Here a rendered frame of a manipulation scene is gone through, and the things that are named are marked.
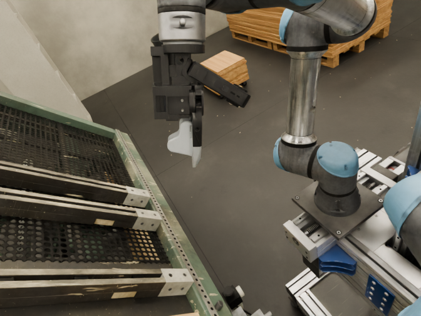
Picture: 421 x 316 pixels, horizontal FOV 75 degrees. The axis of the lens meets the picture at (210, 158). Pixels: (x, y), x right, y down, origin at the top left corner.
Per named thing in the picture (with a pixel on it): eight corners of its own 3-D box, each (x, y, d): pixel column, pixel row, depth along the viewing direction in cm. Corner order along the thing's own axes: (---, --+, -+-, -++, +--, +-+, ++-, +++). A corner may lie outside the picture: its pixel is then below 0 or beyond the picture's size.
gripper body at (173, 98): (157, 115, 52) (153, 46, 48) (203, 114, 53) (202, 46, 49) (154, 123, 45) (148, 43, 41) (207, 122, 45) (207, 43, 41)
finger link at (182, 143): (168, 167, 51) (166, 118, 48) (200, 166, 52) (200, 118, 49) (168, 173, 48) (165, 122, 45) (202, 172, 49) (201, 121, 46)
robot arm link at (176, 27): (203, 19, 47) (208, 10, 40) (203, 47, 49) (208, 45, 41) (158, 18, 46) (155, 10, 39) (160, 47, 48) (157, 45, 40)
